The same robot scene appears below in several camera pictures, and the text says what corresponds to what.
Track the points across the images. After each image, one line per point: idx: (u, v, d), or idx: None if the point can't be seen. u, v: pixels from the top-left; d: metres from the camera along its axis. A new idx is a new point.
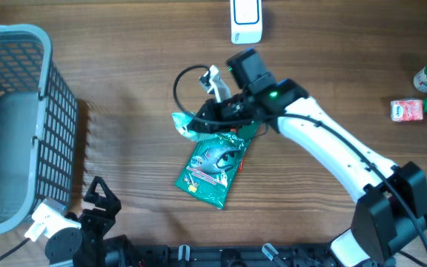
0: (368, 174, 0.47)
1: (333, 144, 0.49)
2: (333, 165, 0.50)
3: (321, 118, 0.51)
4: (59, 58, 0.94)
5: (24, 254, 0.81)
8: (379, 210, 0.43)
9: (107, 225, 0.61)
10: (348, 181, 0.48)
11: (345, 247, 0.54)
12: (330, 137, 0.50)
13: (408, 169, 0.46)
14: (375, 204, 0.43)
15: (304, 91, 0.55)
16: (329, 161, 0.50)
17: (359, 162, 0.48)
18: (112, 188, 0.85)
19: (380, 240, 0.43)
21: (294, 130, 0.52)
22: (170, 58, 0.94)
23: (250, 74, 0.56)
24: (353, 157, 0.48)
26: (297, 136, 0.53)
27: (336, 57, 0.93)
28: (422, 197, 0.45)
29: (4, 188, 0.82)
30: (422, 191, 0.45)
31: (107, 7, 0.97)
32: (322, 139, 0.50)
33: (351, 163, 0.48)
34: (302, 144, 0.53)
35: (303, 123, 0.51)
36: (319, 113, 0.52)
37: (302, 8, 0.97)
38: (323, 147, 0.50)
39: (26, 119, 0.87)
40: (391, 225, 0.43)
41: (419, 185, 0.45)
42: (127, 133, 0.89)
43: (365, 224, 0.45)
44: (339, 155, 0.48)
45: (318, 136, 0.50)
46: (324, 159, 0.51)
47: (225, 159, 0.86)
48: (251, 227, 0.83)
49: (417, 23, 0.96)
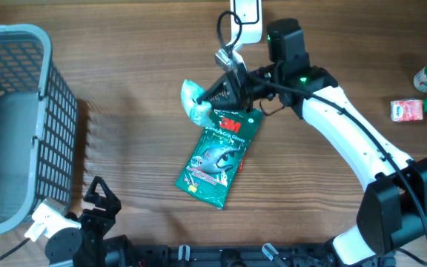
0: (382, 164, 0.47)
1: (353, 130, 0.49)
2: (349, 153, 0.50)
3: (345, 107, 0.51)
4: (59, 58, 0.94)
5: (24, 254, 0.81)
8: (389, 198, 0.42)
9: (107, 225, 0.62)
10: (362, 168, 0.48)
11: (345, 243, 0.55)
12: (351, 126, 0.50)
13: (422, 165, 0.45)
14: (386, 190, 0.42)
15: (333, 79, 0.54)
16: (347, 147, 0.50)
17: (376, 152, 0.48)
18: (112, 188, 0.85)
19: (383, 229, 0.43)
21: (317, 115, 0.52)
22: (170, 57, 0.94)
23: (288, 51, 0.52)
24: (371, 146, 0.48)
26: (319, 122, 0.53)
27: (336, 57, 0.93)
28: None
29: (4, 188, 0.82)
30: None
31: (107, 7, 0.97)
32: (343, 126, 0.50)
33: (367, 151, 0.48)
34: (322, 130, 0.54)
35: (326, 110, 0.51)
36: (345, 103, 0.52)
37: (302, 7, 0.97)
38: (343, 133, 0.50)
39: (26, 119, 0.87)
40: (396, 216, 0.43)
41: None
42: (128, 133, 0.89)
43: (371, 213, 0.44)
44: (356, 142, 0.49)
45: (339, 123, 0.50)
46: (342, 146, 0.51)
47: (225, 159, 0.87)
48: (251, 227, 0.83)
49: (417, 22, 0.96)
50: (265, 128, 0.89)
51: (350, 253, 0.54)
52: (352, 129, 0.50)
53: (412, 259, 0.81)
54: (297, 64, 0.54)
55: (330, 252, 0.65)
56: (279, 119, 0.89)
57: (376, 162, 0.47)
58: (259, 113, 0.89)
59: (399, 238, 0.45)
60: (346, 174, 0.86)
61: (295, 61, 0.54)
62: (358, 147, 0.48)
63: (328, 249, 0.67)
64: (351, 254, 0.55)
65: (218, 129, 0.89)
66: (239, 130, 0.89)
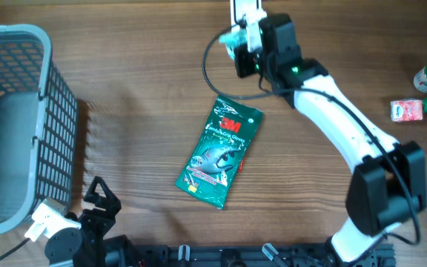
0: (369, 147, 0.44)
1: (342, 116, 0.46)
2: (339, 140, 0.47)
3: (334, 93, 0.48)
4: (59, 58, 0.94)
5: (24, 254, 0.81)
8: (375, 179, 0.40)
9: (107, 225, 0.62)
10: (349, 153, 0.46)
11: (342, 240, 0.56)
12: (342, 112, 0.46)
13: (409, 146, 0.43)
14: (372, 171, 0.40)
15: (324, 70, 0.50)
16: (334, 134, 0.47)
17: (363, 136, 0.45)
18: (112, 188, 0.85)
19: (371, 210, 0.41)
21: (308, 102, 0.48)
22: (170, 58, 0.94)
23: (279, 44, 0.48)
24: (359, 130, 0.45)
26: (310, 110, 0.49)
27: (336, 57, 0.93)
28: (421, 177, 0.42)
29: (4, 188, 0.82)
30: (422, 171, 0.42)
31: (107, 7, 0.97)
32: (333, 113, 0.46)
33: (354, 136, 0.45)
34: (313, 118, 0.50)
35: (317, 97, 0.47)
36: (335, 90, 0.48)
37: (302, 7, 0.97)
38: (331, 119, 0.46)
39: (25, 119, 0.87)
40: (383, 197, 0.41)
41: (419, 164, 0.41)
42: (128, 133, 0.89)
43: (358, 194, 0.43)
44: (345, 127, 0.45)
45: (328, 110, 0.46)
46: (332, 133, 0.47)
47: (225, 159, 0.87)
48: (251, 227, 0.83)
49: (417, 22, 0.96)
50: (265, 128, 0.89)
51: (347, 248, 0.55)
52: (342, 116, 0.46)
53: (412, 259, 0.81)
54: (291, 56, 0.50)
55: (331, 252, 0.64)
56: (279, 119, 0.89)
57: (362, 147, 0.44)
58: (259, 113, 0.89)
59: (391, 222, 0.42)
60: (346, 174, 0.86)
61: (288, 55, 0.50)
62: (345, 132, 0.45)
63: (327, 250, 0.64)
64: (348, 250, 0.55)
65: (218, 129, 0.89)
66: (239, 130, 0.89)
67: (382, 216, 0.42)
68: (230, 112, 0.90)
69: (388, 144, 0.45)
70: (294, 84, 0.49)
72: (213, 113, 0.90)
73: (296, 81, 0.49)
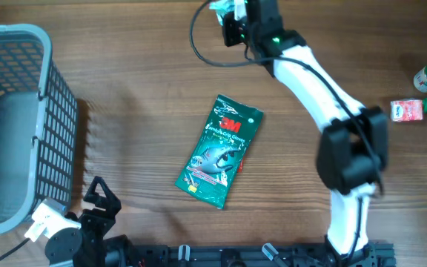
0: (337, 111, 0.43)
1: (313, 81, 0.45)
2: (311, 105, 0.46)
3: (310, 62, 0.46)
4: (59, 58, 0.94)
5: (24, 254, 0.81)
8: (341, 139, 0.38)
9: (107, 225, 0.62)
10: (319, 118, 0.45)
11: (333, 232, 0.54)
12: (314, 80, 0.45)
13: (371, 110, 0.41)
14: (339, 130, 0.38)
15: (303, 40, 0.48)
16: (307, 100, 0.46)
17: (333, 101, 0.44)
18: (112, 188, 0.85)
19: (335, 168, 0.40)
21: (283, 70, 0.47)
22: (170, 57, 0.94)
23: (263, 11, 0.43)
24: (329, 96, 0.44)
26: (286, 77, 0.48)
27: (336, 57, 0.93)
28: (383, 139, 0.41)
29: (4, 188, 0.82)
30: (384, 133, 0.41)
31: (107, 7, 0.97)
32: (305, 80, 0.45)
33: (325, 101, 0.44)
34: (290, 86, 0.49)
35: (293, 65, 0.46)
36: (310, 60, 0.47)
37: (302, 7, 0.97)
38: (303, 84, 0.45)
39: (25, 119, 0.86)
40: (348, 157, 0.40)
41: (381, 127, 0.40)
42: (128, 133, 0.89)
43: (325, 155, 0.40)
44: (316, 93, 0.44)
45: (301, 75, 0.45)
46: (305, 100, 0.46)
47: (225, 159, 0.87)
48: (251, 227, 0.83)
49: (417, 22, 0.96)
50: (265, 128, 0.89)
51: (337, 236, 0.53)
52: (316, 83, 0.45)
53: (412, 259, 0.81)
54: (273, 26, 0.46)
55: (330, 251, 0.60)
56: (278, 119, 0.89)
57: (330, 110, 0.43)
58: (259, 113, 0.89)
59: (356, 182, 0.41)
60: None
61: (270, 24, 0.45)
62: (315, 97, 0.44)
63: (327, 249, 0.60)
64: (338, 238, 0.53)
65: (218, 129, 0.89)
66: (239, 130, 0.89)
67: (348, 177, 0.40)
68: (230, 112, 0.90)
69: (354, 109, 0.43)
70: (273, 53, 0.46)
72: (213, 113, 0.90)
73: (275, 53, 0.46)
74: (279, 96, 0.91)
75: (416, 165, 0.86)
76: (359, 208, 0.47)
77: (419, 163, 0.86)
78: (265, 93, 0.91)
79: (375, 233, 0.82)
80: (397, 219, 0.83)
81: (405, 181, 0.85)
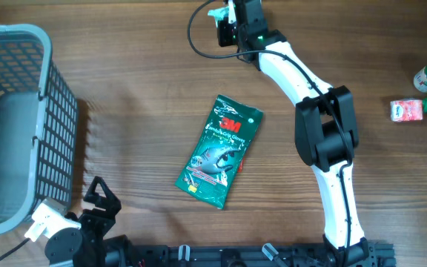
0: (309, 91, 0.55)
1: (290, 69, 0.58)
2: (288, 87, 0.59)
3: (288, 54, 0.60)
4: (59, 58, 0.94)
5: (24, 254, 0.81)
8: (311, 115, 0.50)
9: (107, 225, 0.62)
10: (294, 96, 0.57)
11: (328, 228, 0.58)
12: (291, 67, 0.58)
13: (340, 90, 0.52)
14: (309, 108, 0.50)
15: (284, 37, 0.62)
16: (286, 84, 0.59)
17: (305, 83, 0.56)
18: (112, 188, 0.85)
19: (308, 139, 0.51)
21: (267, 62, 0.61)
22: (170, 58, 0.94)
23: (248, 15, 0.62)
24: (302, 79, 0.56)
26: (269, 67, 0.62)
27: (336, 57, 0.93)
28: (349, 115, 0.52)
29: (4, 188, 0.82)
30: (349, 110, 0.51)
31: (107, 7, 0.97)
32: (284, 67, 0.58)
33: (299, 84, 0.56)
34: (273, 76, 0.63)
35: (275, 58, 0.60)
36: (289, 53, 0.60)
37: (302, 7, 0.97)
38: (282, 71, 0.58)
39: (25, 119, 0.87)
40: (319, 130, 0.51)
41: (347, 104, 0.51)
42: (128, 133, 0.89)
43: (299, 129, 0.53)
44: (291, 76, 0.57)
45: (280, 65, 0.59)
46: (283, 84, 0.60)
47: (225, 159, 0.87)
48: (251, 227, 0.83)
49: (416, 22, 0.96)
50: (265, 128, 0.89)
51: (330, 228, 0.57)
52: (292, 70, 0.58)
53: (412, 259, 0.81)
54: (258, 27, 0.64)
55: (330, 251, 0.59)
56: (279, 119, 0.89)
57: (303, 90, 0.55)
58: (259, 113, 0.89)
59: (327, 152, 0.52)
60: None
61: (255, 25, 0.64)
62: (291, 80, 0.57)
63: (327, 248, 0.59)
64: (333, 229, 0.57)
65: (218, 129, 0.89)
66: (239, 130, 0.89)
67: (320, 145, 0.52)
68: (230, 112, 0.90)
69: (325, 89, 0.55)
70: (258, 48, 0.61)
72: (213, 113, 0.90)
73: (259, 47, 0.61)
74: (279, 96, 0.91)
75: (416, 165, 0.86)
76: (341, 182, 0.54)
77: (419, 163, 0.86)
78: (265, 93, 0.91)
79: (376, 233, 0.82)
80: (397, 220, 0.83)
81: (405, 181, 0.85)
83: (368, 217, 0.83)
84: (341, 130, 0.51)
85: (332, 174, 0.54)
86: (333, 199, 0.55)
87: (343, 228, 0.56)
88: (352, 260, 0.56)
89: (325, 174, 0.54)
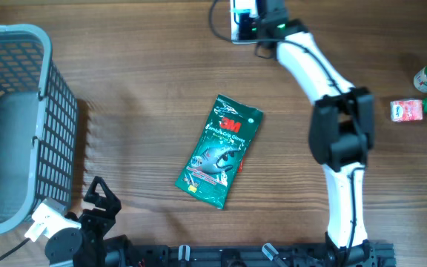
0: (328, 88, 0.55)
1: (311, 64, 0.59)
2: (307, 82, 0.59)
3: (310, 48, 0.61)
4: (59, 58, 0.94)
5: (24, 254, 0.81)
8: (329, 113, 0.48)
9: (107, 225, 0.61)
10: (313, 92, 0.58)
11: (332, 227, 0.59)
12: (312, 61, 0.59)
13: (360, 93, 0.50)
14: (328, 106, 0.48)
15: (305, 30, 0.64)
16: (305, 79, 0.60)
17: (326, 79, 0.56)
18: (112, 188, 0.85)
19: (325, 139, 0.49)
21: (288, 54, 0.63)
22: (170, 58, 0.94)
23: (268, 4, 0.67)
24: (323, 75, 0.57)
26: (290, 60, 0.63)
27: (336, 57, 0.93)
28: (368, 118, 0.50)
29: (4, 188, 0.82)
30: (368, 113, 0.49)
31: (107, 7, 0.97)
32: (304, 61, 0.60)
33: (318, 79, 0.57)
34: (293, 70, 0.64)
35: (296, 50, 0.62)
36: (310, 46, 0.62)
37: (302, 7, 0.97)
38: (302, 65, 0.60)
39: (25, 119, 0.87)
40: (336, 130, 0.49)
41: (367, 106, 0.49)
42: (128, 133, 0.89)
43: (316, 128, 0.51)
44: (311, 71, 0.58)
45: (301, 58, 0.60)
46: (302, 78, 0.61)
47: (225, 159, 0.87)
48: (251, 227, 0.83)
49: (416, 22, 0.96)
50: (266, 128, 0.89)
51: (335, 228, 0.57)
52: (312, 64, 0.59)
53: (411, 259, 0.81)
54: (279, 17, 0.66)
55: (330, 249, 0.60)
56: (279, 119, 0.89)
57: (322, 87, 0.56)
58: (259, 113, 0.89)
59: (342, 153, 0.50)
60: None
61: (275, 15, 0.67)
62: (311, 76, 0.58)
63: (328, 245, 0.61)
64: (336, 228, 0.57)
65: (218, 129, 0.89)
66: (239, 130, 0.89)
67: (336, 146, 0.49)
68: (230, 112, 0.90)
69: (345, 87, 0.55)
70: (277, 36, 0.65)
72: (213, 113, 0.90)
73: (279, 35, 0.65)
74: (279, 96, 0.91)
75: (416, 165, 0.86)
76: (351, 185, 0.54)
77: (419, 163, 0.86)
78: (265, 93, 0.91)
79: (376, 233, 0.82)
80: (397, 219, 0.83)
81: (405, 181, 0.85)
83: (368, 217, 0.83)
84: (359, 132, 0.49)
85: (342, 175, 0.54)
86: (342, 199, 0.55)
87: (347, 229, 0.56)
88: (353, 260, 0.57)
89: (335, 174, 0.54)
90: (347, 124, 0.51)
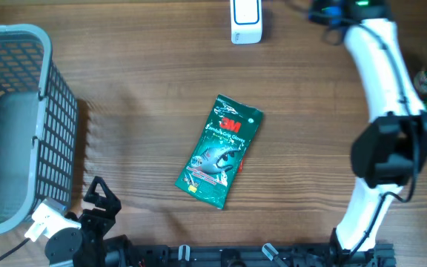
0: (397, 105, 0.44)
1: (386, 67, 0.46)
2: (374, 89, 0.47)
3: (389, 44, 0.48)
4: (59, 58, 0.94)
5: (24, 254, 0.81)
8: (387, 134, 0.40)
9: (107, 225, 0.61)
10: (378, 103, 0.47)
11: (342, 228, 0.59)
12: (386, 63, 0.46)
13: None
14: (387, 126, 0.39)
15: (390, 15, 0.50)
16: (373, 84, 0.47)
17: (396, 92, 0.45)
18: (112, 188, 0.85)
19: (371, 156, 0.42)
21: (361, 44, 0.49)
22: (170, 57, 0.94)
23: None
24: (395, 84, 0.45)
26: (360, 52, 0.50)
27: (336, 57, 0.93)
28: None
29: (4, 188, 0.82)
30: None
31: (107, 7, 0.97)
32: (378, 61, 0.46)
33: (388, 89, 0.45)
34: (362, 67, 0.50)
35: (371, 41, 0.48)
36: (390, 40, 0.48)
37: (302, 7, 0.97)
38: (375, 65, 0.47)
39: (25, 119, 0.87)
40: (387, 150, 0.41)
41: None
42: (128, 133, 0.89)
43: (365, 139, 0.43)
44: (384, 76, 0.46)
45: (376, 55, 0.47)
46: (368, 81, 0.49)
47: (225, 159, 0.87)
48: (251, 227, 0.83)
49: (417, 22, 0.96)
50: (265, 128, 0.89)
51: (348, 229, 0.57)
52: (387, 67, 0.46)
53: (411, 259, 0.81)
54: None
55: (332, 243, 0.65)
56: (279, 119, 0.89)
57: (391, 100, 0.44)
58: (259, 113, 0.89)
59: (385, 173, 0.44)
60: (346, 174, 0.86)
61: None
62: (383, 82, 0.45)
63: (331, 241, 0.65)
64: (348, 233, 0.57)
65: (218, 129, 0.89)
66: (239, 130, 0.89)
67: (379, 165, 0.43)
68: (230, 112, 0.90)
69: (416, 111, 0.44)
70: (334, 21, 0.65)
72: (213, 113, 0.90)
73: None
74: (279, 96, 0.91)
75: None
76: (379, 203, 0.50)
77: None
78: (265, 93, 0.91)
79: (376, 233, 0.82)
80: (397, 219, 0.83)
81: None
83: None
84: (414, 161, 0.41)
85: (372, 193, 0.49)
86: (363, 213, 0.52)
87: (358, 236, 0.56)
88: (352, 259, 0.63)
89: (368, 190, 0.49)
90: (405, 144, 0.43)
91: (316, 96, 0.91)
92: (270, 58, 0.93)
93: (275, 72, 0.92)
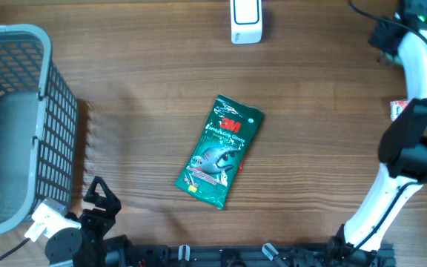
0: None
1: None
2: (417, 83, 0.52)
3: None
4: (59, 58, 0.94)
5: (24, 254, 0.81)
8: (422, 114, 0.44)
9: (107, 225, 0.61)
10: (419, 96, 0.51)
11: (351, 222, 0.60)
12: None
13: None
14: (424, 107, 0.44)
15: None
16: (417, 79, 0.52)
17: None
18: (112, 188, 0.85)
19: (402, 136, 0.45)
21: (412, 45, 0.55)
22: (170, 58, 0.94)
23: None
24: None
26: (411, 52, 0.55)
27: (336, 57, 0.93)
28: None
29: (4, 188, 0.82)
30: None
31: (107, 7, 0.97)
32: (425, 59, 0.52)
33: None
34: (408, 66, 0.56)
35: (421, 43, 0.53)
36: None
37: (302, 7, 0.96)
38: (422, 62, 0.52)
39: (25, 119, 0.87)
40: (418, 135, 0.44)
41: None
42: (128, 133, 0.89)
43: (399, 124, 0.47)
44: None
45: (422, 55, 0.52)
46: (413, 78, 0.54)
47: (225, 159, 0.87)
48: (251, 227, 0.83)
49: None
50: (265, 128, 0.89)
51: (355, 223, 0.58)
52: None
53: (411, 259, 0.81)
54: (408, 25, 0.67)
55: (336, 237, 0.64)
56: (279, 119, 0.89)
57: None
58: (259, 113, 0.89)
59: (408, 161, 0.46)
60: (346, 174, 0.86)
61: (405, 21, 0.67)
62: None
63: (335, 236, 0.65)
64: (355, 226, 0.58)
65: (218, 129, 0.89)
66: (239, 130, 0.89)
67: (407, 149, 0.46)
68: (230, 112, 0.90)
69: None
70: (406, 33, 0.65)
72: (213, 113, 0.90)
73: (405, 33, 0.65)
74: (279, 96, 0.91)
75: None
76: (395, 198, 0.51)
77: None
78: (265, 93, 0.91)
79: None
80: (397, 219, 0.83)
81: None
83: None
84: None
85: (390, 185, 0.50)
86: (377, 205, 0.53)
87: (364, 231, 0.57)
88: (353, 258, 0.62)
89: (387, 180, 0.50)
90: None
91: (316, 97, 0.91)
92: (270, 58, 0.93)
93: (275, 73, 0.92)
